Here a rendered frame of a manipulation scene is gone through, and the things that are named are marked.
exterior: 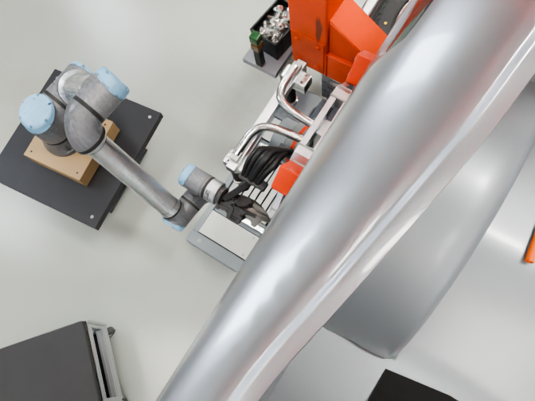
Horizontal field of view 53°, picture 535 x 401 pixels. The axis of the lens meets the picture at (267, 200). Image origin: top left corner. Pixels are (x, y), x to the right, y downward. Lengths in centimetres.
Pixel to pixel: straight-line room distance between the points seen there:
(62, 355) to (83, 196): 67
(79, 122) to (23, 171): 97
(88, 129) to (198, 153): 108
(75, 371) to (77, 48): 176
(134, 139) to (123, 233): 49
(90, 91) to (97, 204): 82
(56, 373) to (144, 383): 42
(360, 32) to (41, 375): 179
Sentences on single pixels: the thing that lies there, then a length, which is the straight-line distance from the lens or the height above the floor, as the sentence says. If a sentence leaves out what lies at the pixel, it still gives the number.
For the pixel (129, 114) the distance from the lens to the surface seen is 259.
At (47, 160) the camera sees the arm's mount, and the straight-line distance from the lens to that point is 255.
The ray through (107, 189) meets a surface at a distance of 248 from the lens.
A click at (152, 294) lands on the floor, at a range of 262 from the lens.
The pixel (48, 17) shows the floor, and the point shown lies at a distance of 345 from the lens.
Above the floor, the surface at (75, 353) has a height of 34.
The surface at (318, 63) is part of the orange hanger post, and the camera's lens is 220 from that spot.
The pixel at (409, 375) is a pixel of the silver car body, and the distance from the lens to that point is 159.
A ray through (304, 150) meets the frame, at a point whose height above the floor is 112.
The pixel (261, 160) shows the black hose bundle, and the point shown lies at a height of 105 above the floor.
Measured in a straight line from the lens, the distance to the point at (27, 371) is 243.
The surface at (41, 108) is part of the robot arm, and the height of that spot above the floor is 66.
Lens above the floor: 248
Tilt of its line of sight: 72 degrees down
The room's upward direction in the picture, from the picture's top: 18 degrees counter-clockwise
